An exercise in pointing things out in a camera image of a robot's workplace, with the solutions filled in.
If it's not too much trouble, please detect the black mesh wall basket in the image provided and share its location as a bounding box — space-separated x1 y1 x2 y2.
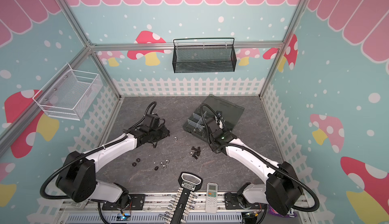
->
172 38 237 74

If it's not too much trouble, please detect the white wire wall basket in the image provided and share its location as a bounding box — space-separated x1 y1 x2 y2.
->
32 64 103 121

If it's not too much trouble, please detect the white remote control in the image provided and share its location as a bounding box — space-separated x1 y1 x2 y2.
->
205 182 218 214

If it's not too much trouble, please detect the black tool with sockets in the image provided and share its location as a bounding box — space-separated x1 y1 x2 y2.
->
159 172 203 224

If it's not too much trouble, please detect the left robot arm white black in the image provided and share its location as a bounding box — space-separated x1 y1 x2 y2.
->
40 101 170 209

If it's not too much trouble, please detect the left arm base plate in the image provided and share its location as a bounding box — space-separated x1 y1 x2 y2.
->
102 194 146 211

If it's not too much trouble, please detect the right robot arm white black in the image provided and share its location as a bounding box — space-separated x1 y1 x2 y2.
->
199 103 320 215

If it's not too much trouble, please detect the grey compartment organizer box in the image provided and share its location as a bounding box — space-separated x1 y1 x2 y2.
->
183 95 244 143

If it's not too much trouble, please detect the black bolts cluster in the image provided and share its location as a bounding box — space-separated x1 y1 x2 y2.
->
190 147 201 160

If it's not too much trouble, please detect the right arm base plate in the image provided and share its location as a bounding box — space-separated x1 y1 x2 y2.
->
224 192 246 210

